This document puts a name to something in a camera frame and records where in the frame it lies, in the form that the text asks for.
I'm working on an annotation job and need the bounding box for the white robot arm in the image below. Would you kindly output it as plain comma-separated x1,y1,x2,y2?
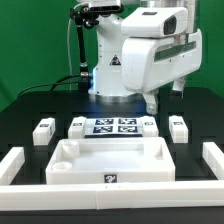
71,0,202,115

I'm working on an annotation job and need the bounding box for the white desk tabletop tray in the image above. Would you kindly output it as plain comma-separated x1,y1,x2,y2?
45,137,175,184

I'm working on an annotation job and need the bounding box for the black cable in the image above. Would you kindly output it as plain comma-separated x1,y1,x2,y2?
16,73,84,98

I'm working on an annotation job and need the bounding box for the fiducial marker base sheet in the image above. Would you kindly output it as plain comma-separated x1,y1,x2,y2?
84,117,142,137

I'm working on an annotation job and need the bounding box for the black camera on mount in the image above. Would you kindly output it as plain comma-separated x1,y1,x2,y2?
88,0,123,14

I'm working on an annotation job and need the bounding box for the white U-shaped obstacle fence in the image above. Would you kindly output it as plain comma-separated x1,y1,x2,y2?
0,142,224,211

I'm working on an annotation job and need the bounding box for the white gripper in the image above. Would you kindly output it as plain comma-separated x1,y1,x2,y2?
122,30,202,115

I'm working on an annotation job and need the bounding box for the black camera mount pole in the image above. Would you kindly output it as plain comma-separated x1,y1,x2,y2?
70,5,99,91

